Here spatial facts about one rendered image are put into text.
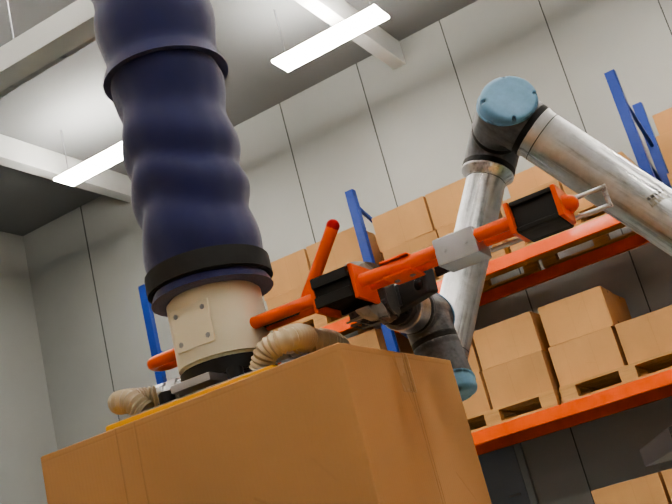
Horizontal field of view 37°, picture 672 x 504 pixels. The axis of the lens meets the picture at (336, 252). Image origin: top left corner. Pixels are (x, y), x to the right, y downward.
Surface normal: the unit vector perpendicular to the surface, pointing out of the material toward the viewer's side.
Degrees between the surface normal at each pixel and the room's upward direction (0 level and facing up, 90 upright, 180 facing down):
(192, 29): 102
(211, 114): 79
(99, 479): 90
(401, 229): 90
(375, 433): 90
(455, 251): 90
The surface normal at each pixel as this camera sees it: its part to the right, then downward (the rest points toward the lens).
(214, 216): 0.30, -0.61
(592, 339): -0.50, -0.15
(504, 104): -0.11, -0.44
